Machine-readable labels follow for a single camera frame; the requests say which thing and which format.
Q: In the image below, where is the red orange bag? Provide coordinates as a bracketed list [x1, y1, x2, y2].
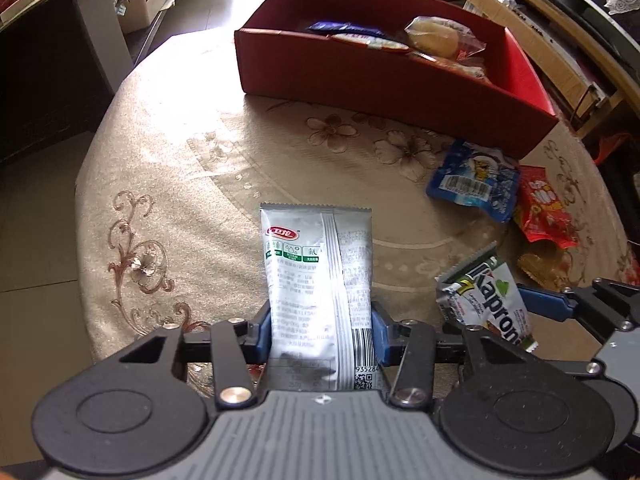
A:
[595, 132, 640, 166]

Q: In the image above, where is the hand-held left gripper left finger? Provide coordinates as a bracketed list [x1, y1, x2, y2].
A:
[92, 304, 275, 408]

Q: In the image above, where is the clear bag of yellow snacks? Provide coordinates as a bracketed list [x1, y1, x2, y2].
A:
[410, 52, 488, 81]

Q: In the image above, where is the green white snack packet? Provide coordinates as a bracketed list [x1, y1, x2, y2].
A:
[434, 241, 540, 352]

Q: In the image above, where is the red snack packet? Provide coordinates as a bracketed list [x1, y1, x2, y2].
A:
[512, 165, 581, 250]

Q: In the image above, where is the wooden television cabinet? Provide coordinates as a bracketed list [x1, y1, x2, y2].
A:
[370, 0, 640, 136]

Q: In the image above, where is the red white striped bread packet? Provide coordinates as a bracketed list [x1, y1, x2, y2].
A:
[327, 32, 411, 53]

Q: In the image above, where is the gold snack packet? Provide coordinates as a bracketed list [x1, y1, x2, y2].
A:
[517, 247, 576, 288]

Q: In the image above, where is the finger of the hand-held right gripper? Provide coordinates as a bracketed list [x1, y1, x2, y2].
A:
[516, 277, 640, 333]
[531, 344, 603, 378]

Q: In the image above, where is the blue white small packet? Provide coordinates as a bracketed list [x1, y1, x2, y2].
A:
[426, 139, 521, 223]

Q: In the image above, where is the blue wafer packet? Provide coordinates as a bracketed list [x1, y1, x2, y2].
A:
[306, 20, 388, 38]

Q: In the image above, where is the red cardboard box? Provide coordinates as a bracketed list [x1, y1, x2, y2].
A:
[234, 0, 559, 160]

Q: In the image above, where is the silver snack packet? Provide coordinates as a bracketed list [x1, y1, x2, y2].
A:
[260, 201, 383, 392]

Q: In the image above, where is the clear white bun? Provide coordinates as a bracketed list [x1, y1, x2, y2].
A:
[404, 16, 487, 59]

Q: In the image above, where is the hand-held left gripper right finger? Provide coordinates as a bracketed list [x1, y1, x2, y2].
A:
[371, 302, 547, 408]

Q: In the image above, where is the white open storage box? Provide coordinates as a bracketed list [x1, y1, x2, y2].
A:
[117, 0, 171, 33]

